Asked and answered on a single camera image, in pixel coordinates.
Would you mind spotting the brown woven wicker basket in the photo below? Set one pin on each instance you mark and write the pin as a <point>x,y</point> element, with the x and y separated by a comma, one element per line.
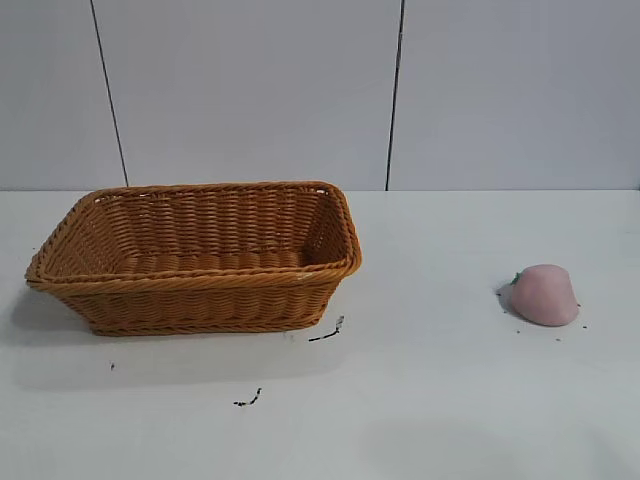
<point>190,295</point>

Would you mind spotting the pink toy peach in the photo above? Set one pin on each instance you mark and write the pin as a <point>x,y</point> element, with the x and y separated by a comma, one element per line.
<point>545,296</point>

